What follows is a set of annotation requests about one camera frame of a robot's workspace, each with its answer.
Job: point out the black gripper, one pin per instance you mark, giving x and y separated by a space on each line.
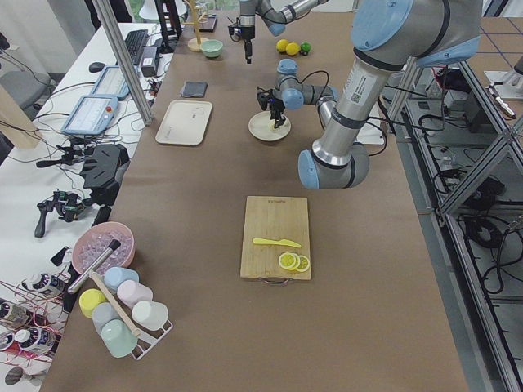
275 104
247 34

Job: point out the round cream plate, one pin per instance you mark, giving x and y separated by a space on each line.
258 126

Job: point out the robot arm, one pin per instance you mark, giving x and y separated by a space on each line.
275 20
437 33

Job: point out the cream rabbit tray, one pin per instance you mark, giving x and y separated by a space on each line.
184 123

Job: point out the metal ice scoop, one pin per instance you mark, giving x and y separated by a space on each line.
234 28

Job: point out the yellow lemon far end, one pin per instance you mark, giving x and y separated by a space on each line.
281 45

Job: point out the mint green bowl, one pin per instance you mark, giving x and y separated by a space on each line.
211 48

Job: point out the yellow lemon near lime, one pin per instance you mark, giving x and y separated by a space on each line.
292 49

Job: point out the wooden mug tree stand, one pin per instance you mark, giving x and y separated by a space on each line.
195 43

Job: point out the green lime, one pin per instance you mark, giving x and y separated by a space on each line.
305 48

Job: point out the grey folded cloth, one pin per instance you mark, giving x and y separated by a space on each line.
193 89

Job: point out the wooden cutting board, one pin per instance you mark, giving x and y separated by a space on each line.
274 217

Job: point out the black keyboard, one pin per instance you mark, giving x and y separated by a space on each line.
135 42

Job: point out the yellow plastic knife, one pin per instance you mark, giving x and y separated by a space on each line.
278 242

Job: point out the far teach pendant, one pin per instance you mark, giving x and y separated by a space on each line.
111 82

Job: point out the teach pendant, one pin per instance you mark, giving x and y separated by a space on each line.
91 115
111 82

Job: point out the lemon slice back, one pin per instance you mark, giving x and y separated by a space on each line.
303 265

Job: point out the near teach pendant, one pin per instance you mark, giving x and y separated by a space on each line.
91 115

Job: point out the metal muddler stick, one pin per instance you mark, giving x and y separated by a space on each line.
78 282

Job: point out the pink bowl with ice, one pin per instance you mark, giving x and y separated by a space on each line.
97 239

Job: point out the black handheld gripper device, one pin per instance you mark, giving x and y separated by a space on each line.
68 205

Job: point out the blue cup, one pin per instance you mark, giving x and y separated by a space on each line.
115 276

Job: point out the pink cup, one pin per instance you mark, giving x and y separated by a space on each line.
131 292

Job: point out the white cup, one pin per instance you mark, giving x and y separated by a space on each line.
150 314

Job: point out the yellow cup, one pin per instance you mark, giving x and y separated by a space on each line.
89 300

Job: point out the grey cup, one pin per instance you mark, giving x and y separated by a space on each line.
103 314

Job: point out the mint green cup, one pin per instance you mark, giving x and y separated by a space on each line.
118 338

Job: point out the white cup rack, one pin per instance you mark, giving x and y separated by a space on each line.
148 340

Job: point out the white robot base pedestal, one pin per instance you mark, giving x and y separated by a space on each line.
377 37

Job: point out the aluminium frame post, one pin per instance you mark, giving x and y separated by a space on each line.
108 20

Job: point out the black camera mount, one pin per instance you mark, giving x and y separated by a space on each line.
103 172

